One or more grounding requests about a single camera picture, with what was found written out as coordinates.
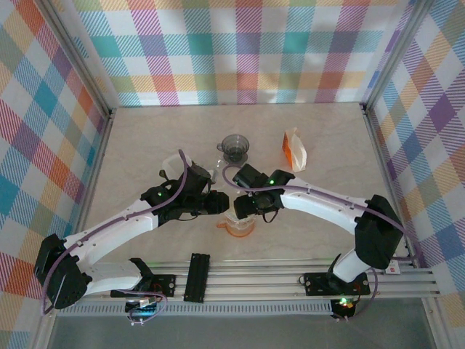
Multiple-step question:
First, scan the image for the white paper coffee filter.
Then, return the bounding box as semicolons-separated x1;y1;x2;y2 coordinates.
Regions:
224;213;255;230
162;153;187;179

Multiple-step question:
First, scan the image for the clear plastic coffee dripper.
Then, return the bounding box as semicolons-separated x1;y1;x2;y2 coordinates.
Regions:
223;213;256;233

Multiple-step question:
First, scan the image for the orange plastic pitcher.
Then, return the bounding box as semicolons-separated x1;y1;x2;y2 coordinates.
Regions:
217;217;255;239

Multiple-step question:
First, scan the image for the grey plastic coffee dripper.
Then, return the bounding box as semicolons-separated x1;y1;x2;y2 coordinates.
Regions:
217;134;251;164

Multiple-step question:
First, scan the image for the paper coffee filter pack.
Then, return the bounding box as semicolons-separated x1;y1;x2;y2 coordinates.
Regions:
282;127;309;172

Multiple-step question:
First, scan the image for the black electronics board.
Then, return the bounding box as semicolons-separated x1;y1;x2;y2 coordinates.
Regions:
125;296;161;318
332;297;359;320

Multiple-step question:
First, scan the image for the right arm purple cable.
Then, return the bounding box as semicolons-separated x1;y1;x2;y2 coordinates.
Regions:
222;165;422;323

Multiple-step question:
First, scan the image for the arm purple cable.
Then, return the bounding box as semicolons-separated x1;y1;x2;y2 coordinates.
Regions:
222;165;422;323
42;149;193;326

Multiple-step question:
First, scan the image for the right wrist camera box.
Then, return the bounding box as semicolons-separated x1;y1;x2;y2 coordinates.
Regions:
232;163;267;189

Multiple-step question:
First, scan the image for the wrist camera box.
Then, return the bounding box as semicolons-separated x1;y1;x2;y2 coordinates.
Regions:
187;163;219;188
232;163;267;189

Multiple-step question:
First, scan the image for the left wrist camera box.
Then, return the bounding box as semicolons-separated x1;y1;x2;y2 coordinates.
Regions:
187;163;219;188

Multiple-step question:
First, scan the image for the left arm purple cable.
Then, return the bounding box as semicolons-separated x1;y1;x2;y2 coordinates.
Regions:
42;149;193;326

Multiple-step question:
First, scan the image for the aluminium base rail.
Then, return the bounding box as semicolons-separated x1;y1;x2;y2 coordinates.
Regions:
43;258;441;303

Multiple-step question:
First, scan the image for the black bracket on rail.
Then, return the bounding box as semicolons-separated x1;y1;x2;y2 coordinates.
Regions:
182;252;211;305

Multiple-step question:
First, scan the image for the grey slotted cable duct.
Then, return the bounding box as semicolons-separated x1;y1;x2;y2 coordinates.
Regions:
57;300;335;317

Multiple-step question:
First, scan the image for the aluminium side rail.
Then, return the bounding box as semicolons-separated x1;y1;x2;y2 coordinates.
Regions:
362;104;450;349
34;108;118;349

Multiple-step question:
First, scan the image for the aluminium frame post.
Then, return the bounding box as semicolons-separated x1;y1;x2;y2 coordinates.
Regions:
361;0;435;110
42;0;118;118

